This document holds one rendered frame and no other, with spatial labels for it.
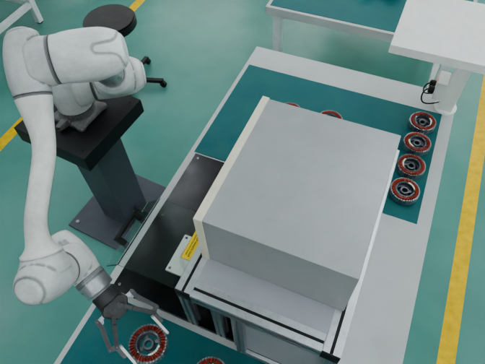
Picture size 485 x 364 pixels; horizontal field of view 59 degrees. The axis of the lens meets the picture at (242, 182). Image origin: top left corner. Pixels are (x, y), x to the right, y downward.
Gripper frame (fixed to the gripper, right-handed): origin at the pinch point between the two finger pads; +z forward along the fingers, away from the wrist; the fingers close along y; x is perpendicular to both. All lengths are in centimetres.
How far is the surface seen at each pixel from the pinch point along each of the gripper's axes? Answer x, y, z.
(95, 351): -19.6, 13.1, -6.4
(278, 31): -78, -170, -66
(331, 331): 38, -32, 22
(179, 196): -31, -44, -27
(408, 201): 3, -102, 30
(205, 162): -33, -63, -31
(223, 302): 26.4, -19.4, 1.2
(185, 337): -10.9, -9.7, 9.3
